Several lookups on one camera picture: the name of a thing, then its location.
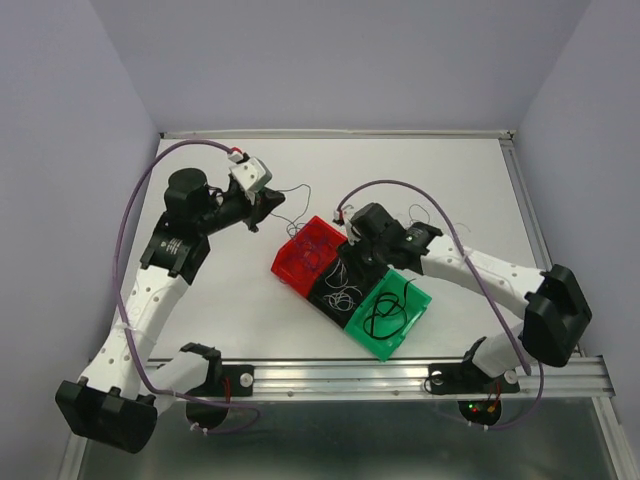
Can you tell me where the black cable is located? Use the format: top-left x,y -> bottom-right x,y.
363,279 -> 417,344

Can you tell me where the thin dark blue wire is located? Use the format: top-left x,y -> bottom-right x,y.
285,237 -> 334,274

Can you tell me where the thin wire bundle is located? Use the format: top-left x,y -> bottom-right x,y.
399,202 -> 474,236

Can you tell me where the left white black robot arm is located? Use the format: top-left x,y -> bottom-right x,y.
55,165 -> 285,453

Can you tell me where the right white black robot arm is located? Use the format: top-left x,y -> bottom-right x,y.
333,203 -> 592,390

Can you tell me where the black plastic bin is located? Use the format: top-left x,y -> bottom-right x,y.
307,257 -> 389,329

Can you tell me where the green plastic bin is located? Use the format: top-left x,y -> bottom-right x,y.
344,270 -> 432,362

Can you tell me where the red plastic bin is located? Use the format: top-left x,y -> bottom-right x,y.
271,216 -> 347,297

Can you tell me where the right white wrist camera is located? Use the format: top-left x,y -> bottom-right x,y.
333,204 -> 360,245

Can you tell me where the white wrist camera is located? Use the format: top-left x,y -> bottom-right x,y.
333,204 -> 360,245
230,157 -> 272,196

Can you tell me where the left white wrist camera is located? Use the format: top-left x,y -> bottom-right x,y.
230,157 -> 272,196

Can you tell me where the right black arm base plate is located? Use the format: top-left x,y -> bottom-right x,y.
423,337 -> 520,395

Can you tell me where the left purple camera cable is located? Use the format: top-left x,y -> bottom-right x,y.
113,139 -> 261,435

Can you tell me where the purple camera cable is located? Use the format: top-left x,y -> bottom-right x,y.
113,139 -> 261,435
335,180 -> 545,432

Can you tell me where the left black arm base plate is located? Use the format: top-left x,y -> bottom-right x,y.
157,342 -> 255,398

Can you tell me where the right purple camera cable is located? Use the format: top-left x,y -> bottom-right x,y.
335,180 -> 545,432

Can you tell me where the aluminium front rail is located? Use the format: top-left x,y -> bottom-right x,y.
79,355 -> 616,401

